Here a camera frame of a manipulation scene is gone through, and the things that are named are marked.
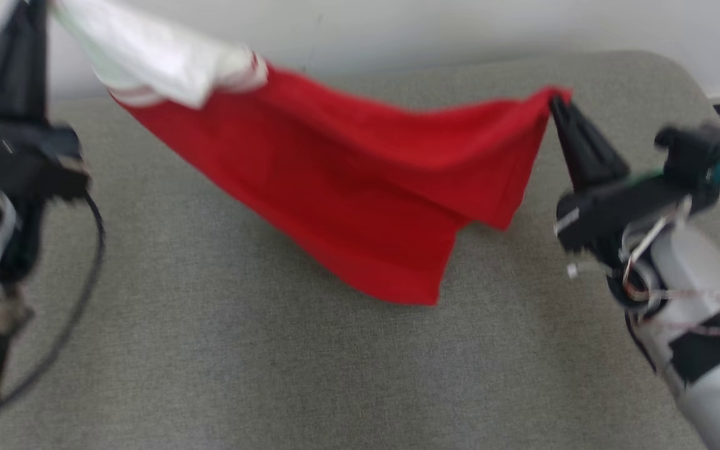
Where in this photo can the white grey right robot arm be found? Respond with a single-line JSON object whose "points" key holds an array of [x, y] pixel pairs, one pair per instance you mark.
{"points": [[710, 400]]}

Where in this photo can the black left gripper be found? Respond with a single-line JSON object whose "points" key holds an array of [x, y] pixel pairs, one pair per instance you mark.
{"points": [[16, 159]]}

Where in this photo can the red shirt white sleeves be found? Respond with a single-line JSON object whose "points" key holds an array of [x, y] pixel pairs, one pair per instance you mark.
{"points": [[335, 175]]}

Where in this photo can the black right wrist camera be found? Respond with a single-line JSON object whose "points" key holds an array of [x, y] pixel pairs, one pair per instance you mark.
{"points": [[700, 150]]}

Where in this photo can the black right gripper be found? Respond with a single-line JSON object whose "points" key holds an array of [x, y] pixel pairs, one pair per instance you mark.
{"points": [[622, 209]]}

